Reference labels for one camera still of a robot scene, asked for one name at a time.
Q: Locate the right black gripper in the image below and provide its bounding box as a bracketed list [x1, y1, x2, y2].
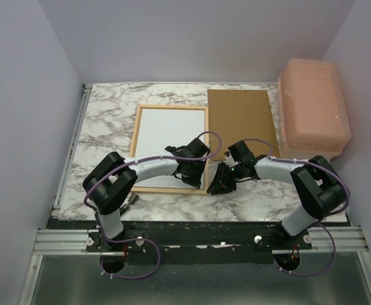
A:
[208, 162, 245, 196]

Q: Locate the light wooden picture frame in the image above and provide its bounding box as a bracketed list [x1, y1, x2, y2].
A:
[128, 104, 210, 194]

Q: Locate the white photo paper sheet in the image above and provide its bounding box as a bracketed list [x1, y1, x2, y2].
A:
[133, 108, 206, 189]

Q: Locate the brown cardboard backing board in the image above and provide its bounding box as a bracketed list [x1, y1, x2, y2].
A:
[207, 90, 280, 161]

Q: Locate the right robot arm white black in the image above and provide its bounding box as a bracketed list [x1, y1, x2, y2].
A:
[207, 140, 350, 249]

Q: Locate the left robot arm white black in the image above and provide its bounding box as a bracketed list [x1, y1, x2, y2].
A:
[83, 138, 210, 251]

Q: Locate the translucent pink plastic box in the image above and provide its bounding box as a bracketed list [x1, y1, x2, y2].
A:
[277, 58, 351, 159]

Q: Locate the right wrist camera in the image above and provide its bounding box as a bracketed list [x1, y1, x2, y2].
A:
[224, 151, 238, 167]

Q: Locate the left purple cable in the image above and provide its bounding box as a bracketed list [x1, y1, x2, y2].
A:
[83, 131, 163, 280]

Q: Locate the purple cable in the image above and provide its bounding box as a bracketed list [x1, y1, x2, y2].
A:
[238, 138, 351, 278]
[83, 131, 163, 280]

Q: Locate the black mounting base rail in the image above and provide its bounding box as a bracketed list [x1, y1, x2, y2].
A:
[86, 221, 312, 264]

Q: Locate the black T-handle tool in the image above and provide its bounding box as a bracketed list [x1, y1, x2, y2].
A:
[119, 193, 139, 215]

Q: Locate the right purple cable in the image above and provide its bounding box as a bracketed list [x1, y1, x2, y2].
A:
[238, 138, 351, 278]

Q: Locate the aluminium extrusion rail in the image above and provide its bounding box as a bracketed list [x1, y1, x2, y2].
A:
[32, 228, 94, 255]

